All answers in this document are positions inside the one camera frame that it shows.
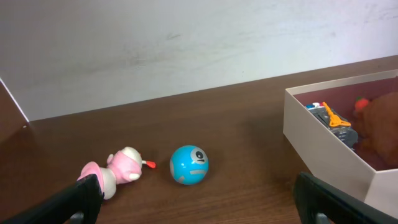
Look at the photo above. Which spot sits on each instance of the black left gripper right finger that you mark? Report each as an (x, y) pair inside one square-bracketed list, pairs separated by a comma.
[(319, 202)]

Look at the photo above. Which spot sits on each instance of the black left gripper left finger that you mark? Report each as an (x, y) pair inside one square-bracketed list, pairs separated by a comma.
[(78, 203)]

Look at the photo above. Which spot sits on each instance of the grey toy car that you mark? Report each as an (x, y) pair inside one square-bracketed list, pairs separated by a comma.
[(338, 125)]

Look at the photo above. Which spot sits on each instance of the brown plush toy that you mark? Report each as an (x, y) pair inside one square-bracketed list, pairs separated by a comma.
[(376, 124)]

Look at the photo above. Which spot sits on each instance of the beige cardboard box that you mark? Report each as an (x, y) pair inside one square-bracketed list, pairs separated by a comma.
[(327, 157)]

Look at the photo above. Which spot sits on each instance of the pink white duck toy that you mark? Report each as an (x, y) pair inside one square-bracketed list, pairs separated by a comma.
[(123, 167)]

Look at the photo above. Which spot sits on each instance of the blue ball toy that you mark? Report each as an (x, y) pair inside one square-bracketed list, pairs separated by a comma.
[(189, 165)]

